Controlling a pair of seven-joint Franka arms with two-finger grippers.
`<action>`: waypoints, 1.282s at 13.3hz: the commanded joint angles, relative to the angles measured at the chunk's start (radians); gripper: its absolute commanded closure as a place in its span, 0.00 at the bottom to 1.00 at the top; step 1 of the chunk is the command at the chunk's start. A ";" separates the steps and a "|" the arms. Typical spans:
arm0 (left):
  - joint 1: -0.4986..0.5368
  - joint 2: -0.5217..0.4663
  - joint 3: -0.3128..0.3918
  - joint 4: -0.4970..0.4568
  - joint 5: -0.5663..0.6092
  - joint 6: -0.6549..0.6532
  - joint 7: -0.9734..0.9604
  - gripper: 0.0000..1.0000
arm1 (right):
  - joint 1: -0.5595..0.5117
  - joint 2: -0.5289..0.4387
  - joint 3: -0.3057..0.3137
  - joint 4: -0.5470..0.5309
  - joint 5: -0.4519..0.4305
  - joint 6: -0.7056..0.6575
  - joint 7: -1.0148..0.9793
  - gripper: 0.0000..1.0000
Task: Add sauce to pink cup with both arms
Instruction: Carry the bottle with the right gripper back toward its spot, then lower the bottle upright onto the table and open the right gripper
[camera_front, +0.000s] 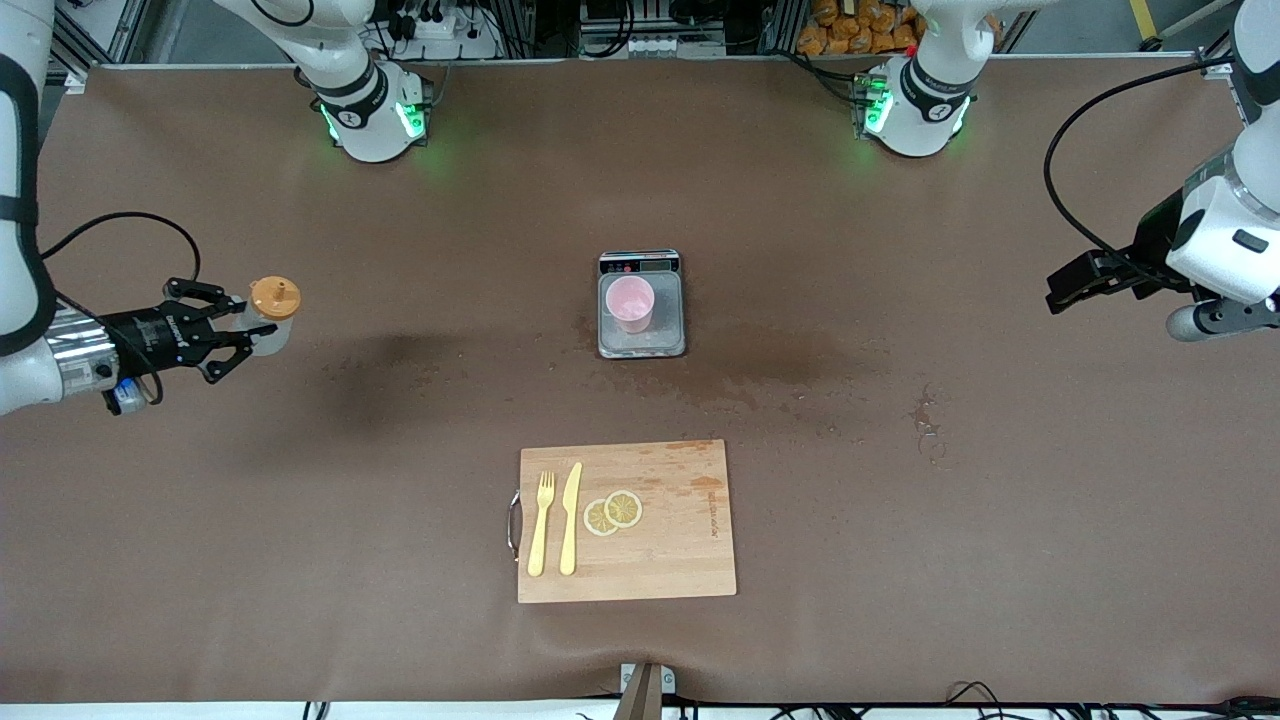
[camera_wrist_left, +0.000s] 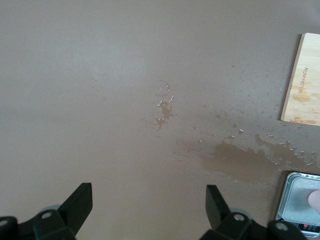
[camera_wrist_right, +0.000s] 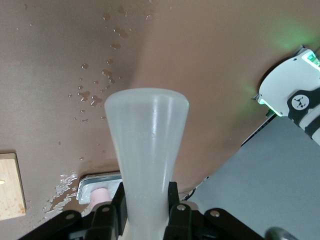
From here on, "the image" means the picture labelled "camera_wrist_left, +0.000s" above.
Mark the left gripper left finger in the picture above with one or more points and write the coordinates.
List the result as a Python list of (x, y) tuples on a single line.
[(75, 205)]

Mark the wooden cutting board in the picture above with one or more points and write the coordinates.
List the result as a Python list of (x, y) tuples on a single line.
[(305, 82)]

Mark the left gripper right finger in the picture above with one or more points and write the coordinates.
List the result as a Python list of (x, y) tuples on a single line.
[(216, 207)]

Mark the steel digital kitchen scale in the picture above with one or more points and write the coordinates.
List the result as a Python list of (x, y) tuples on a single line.
[(295, 197)]

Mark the brown table cover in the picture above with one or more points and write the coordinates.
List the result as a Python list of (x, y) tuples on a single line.
[(100, 100)]

